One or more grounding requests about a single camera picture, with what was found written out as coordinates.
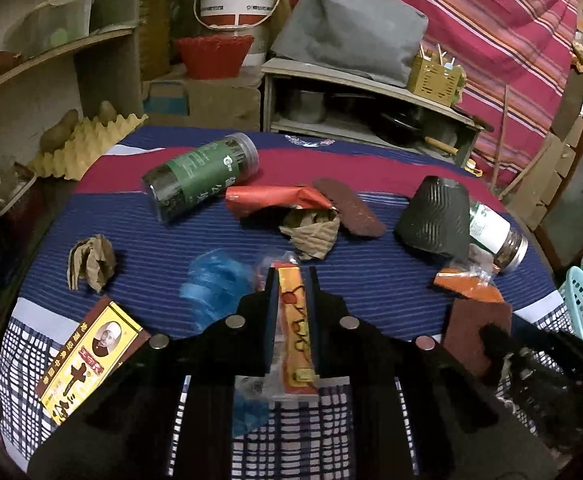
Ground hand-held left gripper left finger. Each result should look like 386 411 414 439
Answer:
28 266 279 480

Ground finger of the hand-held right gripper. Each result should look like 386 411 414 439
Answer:
480 324 583 367

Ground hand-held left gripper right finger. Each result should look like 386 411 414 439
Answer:
307 266 557 480

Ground orange yellow wrapper packet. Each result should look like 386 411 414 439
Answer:
254 252 319 403

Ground brown scouring pad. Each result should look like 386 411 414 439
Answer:
441 299 513 381

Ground orange plastic packet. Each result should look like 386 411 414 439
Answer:
432 260 506 303

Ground blue plastic bag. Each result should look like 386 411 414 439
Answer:
180 249 268 436

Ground blue striped tablecloth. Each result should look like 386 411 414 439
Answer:
0 125 562 480

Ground crumpled corrugated cardboard piece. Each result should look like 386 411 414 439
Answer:
278 210 342 262

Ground white green label jar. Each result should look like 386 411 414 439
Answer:
464 200 529 275

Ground brown shoe insole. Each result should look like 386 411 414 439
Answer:
313 177 387 239

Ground crumpled red wrapper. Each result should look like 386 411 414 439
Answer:
224 184 335 218

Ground black textured cup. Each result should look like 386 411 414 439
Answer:
394 176 472 260

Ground green label clear jar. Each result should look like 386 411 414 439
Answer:
141 132 260 225

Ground cardboard sheets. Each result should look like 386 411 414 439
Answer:
501 120 583 231

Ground crumpled brown paper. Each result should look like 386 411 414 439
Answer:
66 234 117 293

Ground yellow red flat box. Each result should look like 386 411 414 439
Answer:
36 295 152 427

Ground thin wooden stick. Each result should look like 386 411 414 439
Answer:
491 85 511 196

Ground wooden rolling pin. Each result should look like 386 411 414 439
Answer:
424 136 459 157

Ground metal pot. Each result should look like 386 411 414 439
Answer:
284 89 329 125

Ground black pan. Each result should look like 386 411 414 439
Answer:
371 105 422 136

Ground cardboard box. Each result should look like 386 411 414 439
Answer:
141 77 262 133

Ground low wooden cabinet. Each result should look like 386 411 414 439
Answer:
260 57 492 161

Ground yellow egg tray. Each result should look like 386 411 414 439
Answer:
26 112 149 181

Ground yellow chopstick holder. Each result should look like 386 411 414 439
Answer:
406 52 465 107

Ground red plastic basket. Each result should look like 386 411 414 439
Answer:
175 35 254 80

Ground large potato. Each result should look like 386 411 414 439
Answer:
38 109 79 153

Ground bundle of chopsticks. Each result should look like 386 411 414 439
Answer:
419 42 459 68

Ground small tray with scraps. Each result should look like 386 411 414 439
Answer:
0 162 37 216

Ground grey cushion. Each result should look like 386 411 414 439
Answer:
270 0 428 86

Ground curved wooden shelf unit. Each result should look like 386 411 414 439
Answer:
0 0 144 211

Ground pink striped cloth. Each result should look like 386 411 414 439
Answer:
276 0 583 186

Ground white plastic bucket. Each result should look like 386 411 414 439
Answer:
194 0 282 58

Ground yellow mesh sack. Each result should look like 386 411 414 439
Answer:
138 0 172 81

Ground clear plastic container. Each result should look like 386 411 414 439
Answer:
21 0 94 58

